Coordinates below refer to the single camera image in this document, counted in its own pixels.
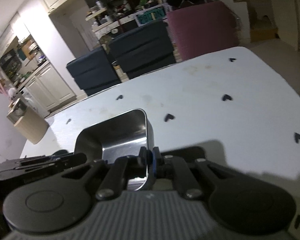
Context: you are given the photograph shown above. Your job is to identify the rectangular steel tray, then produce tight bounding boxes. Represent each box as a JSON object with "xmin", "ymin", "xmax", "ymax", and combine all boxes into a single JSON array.
[{"xmin": 74, "ymin": 108, "xmax": 155, "ymax": 192}]

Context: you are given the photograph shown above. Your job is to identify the beige ribbed canister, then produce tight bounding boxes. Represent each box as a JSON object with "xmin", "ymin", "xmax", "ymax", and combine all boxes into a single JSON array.
[{"xmin": 7, "ymin": 99, "xmax": 49, "ymax": 145}]

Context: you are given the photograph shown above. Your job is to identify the white washing machine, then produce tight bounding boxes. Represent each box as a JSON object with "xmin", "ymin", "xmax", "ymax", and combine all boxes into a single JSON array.
[{"xmin": 20, "ymin": 87, "xmax": 46, "ymax": 118}]

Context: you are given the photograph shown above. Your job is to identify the white kitchen cabinets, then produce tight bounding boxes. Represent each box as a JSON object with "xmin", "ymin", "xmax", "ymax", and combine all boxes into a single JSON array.
[{"xmin": 24, "ymin": 63, "xmax": 76, "ymax": 111}]

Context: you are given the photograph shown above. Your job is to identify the left dark blue chair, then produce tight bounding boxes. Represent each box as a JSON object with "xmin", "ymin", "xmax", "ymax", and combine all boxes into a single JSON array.
[{"xmin": 66, "ymin": 47, "xmax": 121, "ymax": 96}]

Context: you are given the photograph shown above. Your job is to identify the dark blue chair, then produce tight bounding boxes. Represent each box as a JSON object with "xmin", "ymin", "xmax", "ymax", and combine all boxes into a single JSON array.
[
  {"xmin": 109, "ymin": 20, "xmax": 176, "ymax": 79},
  {"xmin": 66, "ymin": 47, "xmax": 121, "ymax": 96}
]

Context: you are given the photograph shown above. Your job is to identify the right dark blue chair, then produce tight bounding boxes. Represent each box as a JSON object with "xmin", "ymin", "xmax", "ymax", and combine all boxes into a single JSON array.
[{"xmin": 109, "ymin": 20, "xmax": 176, "ymax": 79}]

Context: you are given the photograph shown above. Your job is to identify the maroon cushion chair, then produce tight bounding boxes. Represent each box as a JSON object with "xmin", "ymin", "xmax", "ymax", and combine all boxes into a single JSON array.
[{"xmin": 167, "ymin": 2, "xmax": 239, "ymax": 61}]

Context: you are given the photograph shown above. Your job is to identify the teal poizon sign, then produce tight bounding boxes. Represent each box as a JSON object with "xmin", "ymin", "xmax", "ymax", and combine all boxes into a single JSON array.
[{"xmin": 135, "ymin": 7, "xmax": 166, "ymax": 26}]

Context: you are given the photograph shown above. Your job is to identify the cluttered white shelf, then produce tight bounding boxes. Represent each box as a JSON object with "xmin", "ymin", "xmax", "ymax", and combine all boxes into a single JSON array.
[{"xmin": 85, "ymin": 0, "xmax": 168, "ymax": 39}]

